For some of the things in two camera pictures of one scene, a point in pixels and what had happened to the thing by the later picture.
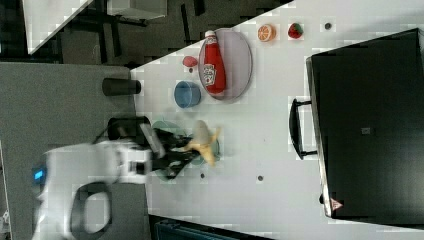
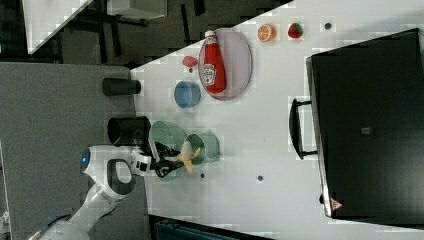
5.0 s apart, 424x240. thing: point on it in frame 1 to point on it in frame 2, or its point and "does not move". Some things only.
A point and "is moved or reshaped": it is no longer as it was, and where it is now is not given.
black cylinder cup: x=119 y=86 does not move
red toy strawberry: x=295 y=30 does not move
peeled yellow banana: x=205 y=148 is moved or reshaped
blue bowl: x=187 y=94 does not move
